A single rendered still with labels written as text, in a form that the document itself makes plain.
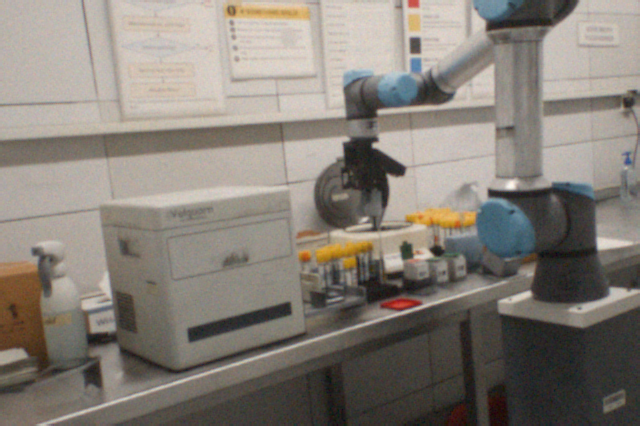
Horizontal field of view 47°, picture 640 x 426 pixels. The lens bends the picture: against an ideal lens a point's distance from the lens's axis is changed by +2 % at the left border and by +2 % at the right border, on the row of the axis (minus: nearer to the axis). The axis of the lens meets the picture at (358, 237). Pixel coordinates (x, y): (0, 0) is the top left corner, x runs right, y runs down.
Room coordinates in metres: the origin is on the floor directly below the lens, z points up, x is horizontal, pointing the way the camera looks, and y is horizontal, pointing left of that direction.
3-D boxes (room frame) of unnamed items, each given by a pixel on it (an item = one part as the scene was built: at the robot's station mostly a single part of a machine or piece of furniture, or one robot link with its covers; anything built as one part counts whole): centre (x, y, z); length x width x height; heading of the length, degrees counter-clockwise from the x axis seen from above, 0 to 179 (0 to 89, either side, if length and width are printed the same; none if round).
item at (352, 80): (1.70, -0.04, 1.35); 0.09 x 0.08 x 0.11; 38
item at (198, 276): (1.44, 0.30, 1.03); 0.31 x 0.27 x 0.30; 128
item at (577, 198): (1.44, -0.41, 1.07); 0.13 x 0.12 x 0.14; 128
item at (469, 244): (1.89, -0.27, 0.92); 0.10 x 0.07 x 0.10; 123
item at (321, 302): (1.49, 0.10, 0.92); 0.21 x 0.07 x 0.05; 128
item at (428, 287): (1.71, -0.13, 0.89); 0.09 x 0.05 x 0.04; 38
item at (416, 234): (2.04, -0.07, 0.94); 0.30 x 0.24 x 0.12; 29
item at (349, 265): (1.67, 0.01, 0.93); 0.17 x 0.09 x 0.11; 129
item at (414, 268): (1.71, -0.13, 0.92); 0.05 x 0.04 x 0.06; 38
